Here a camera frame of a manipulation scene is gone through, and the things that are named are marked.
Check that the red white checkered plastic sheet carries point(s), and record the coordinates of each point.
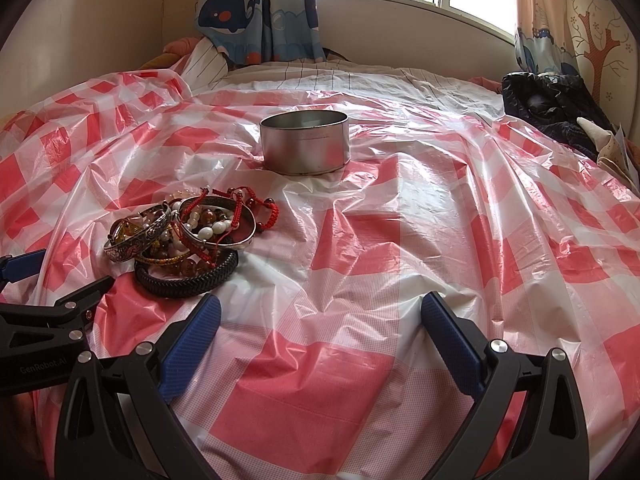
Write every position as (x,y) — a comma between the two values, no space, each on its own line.
(375,260)

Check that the smooth silver bangle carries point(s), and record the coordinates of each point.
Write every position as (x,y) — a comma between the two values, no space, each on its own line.
(235,241)

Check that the pink plush pillow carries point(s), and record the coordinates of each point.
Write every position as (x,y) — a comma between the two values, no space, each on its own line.
(175,47)

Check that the blue whale print curtain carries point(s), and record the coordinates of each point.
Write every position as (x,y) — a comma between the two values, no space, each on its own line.
(260,10)

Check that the beige cloth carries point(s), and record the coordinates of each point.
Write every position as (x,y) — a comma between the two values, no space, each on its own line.
(612,152)

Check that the round metal tin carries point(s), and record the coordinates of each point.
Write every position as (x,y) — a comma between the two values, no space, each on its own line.
(300,150)

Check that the striped white bed sheet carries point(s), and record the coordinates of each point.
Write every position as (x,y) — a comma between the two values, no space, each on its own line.
(325,77)

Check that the black jacket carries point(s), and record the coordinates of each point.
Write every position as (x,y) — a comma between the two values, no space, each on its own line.
(550,105)

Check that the pink whale print curtain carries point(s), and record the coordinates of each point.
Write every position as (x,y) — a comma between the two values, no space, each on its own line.
(545,25)

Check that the tree wall sticker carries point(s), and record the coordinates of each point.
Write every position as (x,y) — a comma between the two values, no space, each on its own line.
(597,45)

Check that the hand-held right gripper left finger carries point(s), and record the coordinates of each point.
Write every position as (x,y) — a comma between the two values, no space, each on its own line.
(192,345)

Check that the embossed silver bangle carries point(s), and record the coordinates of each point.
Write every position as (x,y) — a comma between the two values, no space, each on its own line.
(131,249)

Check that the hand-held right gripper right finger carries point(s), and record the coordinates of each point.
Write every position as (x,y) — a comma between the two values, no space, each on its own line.
(450,345)

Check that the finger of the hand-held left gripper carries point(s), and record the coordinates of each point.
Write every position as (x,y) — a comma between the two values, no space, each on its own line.
(22,265)
(60,305)

